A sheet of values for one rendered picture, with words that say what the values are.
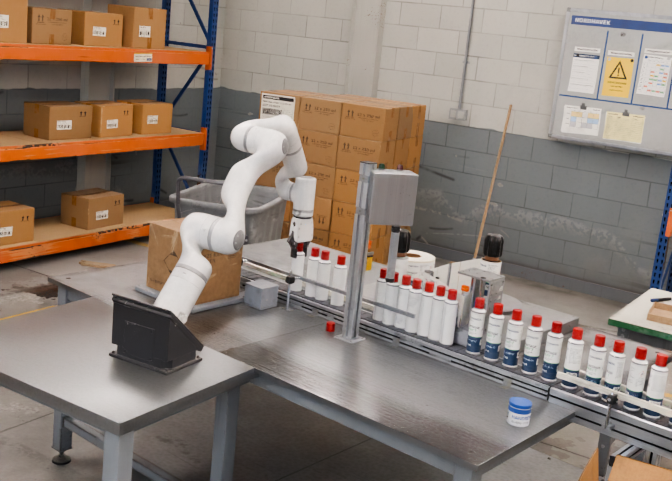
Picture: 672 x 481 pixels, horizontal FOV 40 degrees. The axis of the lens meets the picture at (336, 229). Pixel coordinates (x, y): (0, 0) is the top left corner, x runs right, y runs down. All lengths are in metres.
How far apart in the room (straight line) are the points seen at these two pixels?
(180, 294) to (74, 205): 4.56
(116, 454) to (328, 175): 4.61
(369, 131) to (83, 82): 2.66
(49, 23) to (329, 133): 2.17
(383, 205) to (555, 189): 4.67
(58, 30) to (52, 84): 1.07
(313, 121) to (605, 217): 2.49
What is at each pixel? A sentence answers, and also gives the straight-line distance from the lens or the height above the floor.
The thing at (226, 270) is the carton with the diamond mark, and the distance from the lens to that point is 3.73.
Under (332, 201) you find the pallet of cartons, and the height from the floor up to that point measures 0.63.
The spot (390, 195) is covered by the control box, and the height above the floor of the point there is 1.39.
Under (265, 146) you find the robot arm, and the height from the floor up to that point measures 1.52.
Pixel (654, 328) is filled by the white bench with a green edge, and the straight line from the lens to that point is 4.35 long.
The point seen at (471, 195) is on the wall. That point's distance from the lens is 8.18.
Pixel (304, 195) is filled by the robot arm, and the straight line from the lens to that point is 3.70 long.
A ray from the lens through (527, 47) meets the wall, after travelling 7.95.
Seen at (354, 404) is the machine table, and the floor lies 0.83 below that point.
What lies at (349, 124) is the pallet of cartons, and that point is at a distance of 6.99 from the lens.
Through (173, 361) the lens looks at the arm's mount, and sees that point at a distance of 3.05.
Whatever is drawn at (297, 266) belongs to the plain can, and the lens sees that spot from 3.79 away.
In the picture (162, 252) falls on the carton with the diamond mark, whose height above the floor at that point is 1.01.
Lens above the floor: 1.98
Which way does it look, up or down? 13 degrees down
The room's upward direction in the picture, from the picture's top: 6 degrees clockwise
